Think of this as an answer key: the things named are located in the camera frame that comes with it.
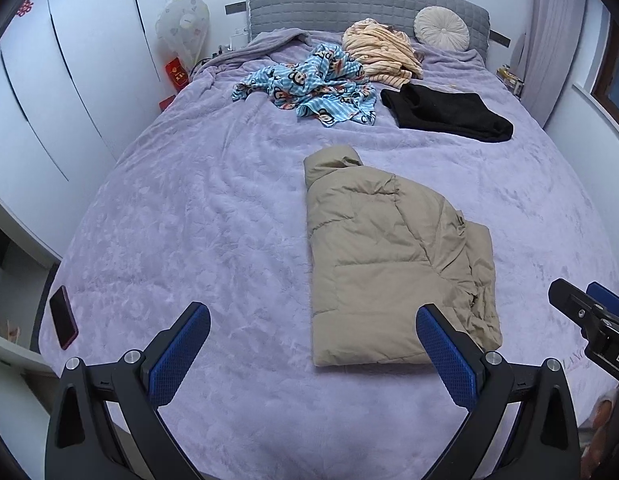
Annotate yellow striped cloth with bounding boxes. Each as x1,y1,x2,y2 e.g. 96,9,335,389
342,18,425,85

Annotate small boxes on nightstand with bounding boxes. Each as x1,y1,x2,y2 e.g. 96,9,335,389
497,64,526,97

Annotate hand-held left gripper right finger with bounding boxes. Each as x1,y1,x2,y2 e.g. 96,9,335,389
417,304,583,480

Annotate round white cushion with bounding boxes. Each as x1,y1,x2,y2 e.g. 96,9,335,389
414,6,470,52

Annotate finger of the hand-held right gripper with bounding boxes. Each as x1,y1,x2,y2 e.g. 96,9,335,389
549,278,603,331
587,281,619,321

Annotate pale curtain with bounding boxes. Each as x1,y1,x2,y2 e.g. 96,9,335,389
509,0,589,127

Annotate person's right hand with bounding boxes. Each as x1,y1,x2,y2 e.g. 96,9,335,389
582,387,619,480

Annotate purple fleece blanket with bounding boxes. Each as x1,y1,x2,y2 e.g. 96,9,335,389
39,29,619,480

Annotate red gift box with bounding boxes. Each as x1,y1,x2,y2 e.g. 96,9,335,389
165,58,189,94

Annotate white wardrobe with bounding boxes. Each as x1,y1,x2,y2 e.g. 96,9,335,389
0,0,162,261

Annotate blue monkey print cloth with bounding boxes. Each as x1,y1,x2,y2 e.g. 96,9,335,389
232,44,378,127

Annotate dark red smartphone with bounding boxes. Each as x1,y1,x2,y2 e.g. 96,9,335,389
49,285,79,351

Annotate grey quilted headboard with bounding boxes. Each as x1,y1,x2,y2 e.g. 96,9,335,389
246,0,491,54

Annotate black folded garment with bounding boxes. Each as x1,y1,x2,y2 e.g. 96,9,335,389
380,83,514,143

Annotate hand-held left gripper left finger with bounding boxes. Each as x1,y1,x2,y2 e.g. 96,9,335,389
44,301,211,480

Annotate white side shelf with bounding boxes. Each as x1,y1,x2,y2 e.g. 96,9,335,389
0,212,61,377

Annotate wooden window frame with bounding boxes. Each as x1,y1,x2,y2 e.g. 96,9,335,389
591,12,619,128

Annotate beige puffer jacket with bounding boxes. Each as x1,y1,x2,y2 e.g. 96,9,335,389
303,144,504,368

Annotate fan with white cover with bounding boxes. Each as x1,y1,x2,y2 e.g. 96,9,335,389
155,0,211,73

